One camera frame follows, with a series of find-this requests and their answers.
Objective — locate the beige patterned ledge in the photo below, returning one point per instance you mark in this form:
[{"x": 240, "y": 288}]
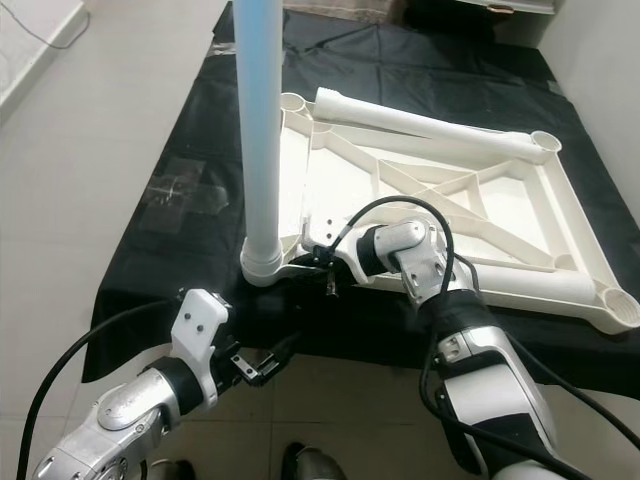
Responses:
[{"x": 340, "y": 10}]

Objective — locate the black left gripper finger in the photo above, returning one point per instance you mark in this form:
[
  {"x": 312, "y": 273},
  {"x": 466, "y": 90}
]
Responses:
[
  {"x": 260, "y": 372},
  {"x": 284, "y": 350}
]

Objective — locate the grey black robot left foot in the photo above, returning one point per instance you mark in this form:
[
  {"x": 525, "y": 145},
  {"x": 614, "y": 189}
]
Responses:
[{"x": 172, "y": 470}]

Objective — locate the grey black robot right foot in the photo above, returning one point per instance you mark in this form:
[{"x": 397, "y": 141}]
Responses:
[{"x": 308, "y": 465}]

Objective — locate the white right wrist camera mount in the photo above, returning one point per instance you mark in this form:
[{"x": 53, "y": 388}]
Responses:
[{"x": 322, "y": 238}]

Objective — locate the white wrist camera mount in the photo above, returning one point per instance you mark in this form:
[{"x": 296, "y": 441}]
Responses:
[
  {"x": 202, "y": 320},
  {"x": 322, "y": 238}
]

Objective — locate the white plastic table top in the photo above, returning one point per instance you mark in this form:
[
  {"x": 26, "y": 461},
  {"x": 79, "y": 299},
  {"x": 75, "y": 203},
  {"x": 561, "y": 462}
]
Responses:
[{"x": 345, "y": 195}]

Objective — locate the black tablecloth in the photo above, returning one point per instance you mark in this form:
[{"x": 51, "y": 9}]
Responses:
[{"x": 160, "y": 280}]

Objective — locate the clear tape patch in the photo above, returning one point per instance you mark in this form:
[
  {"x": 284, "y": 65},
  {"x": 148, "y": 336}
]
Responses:
[{"x": 190, "y": 188}]

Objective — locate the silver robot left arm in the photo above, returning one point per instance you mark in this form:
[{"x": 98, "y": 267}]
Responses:
[{"x": 130, "y": 410}]

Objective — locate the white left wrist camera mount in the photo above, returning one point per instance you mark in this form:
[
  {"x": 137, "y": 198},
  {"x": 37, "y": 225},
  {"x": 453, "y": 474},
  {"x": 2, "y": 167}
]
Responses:
[{"x": 202, "y": 320}]

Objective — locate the grey black robot foot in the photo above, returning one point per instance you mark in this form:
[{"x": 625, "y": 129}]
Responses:
[
  {"x": 308, "y": 465},
  {"x": 172, "y": 470}
]

